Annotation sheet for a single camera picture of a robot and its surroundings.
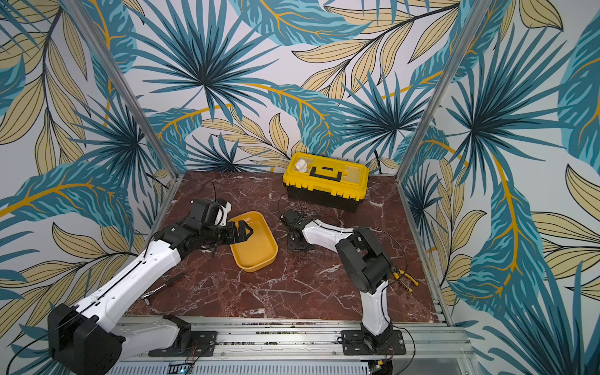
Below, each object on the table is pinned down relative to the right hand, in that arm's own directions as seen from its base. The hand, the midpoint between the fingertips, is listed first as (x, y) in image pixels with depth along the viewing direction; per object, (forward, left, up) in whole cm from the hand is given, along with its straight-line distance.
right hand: (298, 244), depth 96 cm
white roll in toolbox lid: (+24, -2, +22) cm, 32 cm away
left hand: (-6, +19, +18) cm, 27 cm away
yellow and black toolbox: (+20, -12, +16) cm, 28 cm away
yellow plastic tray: (-1, +15, -1) cm, 15 cm away
